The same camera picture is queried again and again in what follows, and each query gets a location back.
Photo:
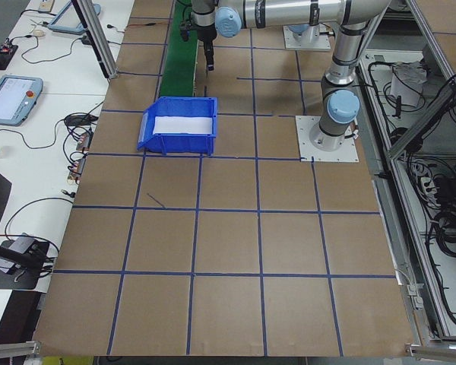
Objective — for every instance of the green conveyor belt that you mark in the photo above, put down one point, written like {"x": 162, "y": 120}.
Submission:
{"x": 178, "y": 57}

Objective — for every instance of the blue plastic storage bin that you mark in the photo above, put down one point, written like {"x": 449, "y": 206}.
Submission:
{"x": 182, "y": 146}

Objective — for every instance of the black power adapter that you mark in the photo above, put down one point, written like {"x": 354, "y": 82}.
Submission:
{"x": 86, "y": 39}

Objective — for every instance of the light blue teach pendant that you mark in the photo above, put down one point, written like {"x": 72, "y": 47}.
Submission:
{"x": 11, "y": 100}
{"x": 70, "y": 17}

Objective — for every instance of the white power strip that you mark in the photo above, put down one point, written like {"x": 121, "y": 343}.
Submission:
{"x": 46, "y": 4}

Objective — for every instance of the white plastic bag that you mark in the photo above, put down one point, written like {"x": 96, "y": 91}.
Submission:
{"x": 406, "y": 81}

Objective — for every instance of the black box with red button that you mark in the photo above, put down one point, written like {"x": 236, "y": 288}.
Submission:
{"x": 0, "y": 57}

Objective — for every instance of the small grey box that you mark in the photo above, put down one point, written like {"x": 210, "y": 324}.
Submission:
{"x": 23, "y": 243}

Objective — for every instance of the black power brick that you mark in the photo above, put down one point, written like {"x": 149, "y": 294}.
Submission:
{"x": 446, "y": 188}

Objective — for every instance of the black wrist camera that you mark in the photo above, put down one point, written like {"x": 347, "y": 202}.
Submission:
{"x": 186, "y": 31}

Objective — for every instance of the aluminium profile post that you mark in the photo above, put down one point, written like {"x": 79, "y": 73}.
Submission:
{"x": 99, "y": 42}

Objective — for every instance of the white square base plate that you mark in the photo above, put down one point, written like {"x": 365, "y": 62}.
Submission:
{"x": 325, "y": 43}
{"x": 308, "y": 152}

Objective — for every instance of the metal bar frame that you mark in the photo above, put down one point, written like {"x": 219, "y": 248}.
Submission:
{"x": 429, "y": 114}

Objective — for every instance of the black camera stand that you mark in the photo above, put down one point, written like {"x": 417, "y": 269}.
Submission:
{"x": 15, "y": 270}

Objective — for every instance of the grey metal bracket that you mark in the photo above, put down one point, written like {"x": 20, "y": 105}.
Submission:
{"x": 412, "y": 294}

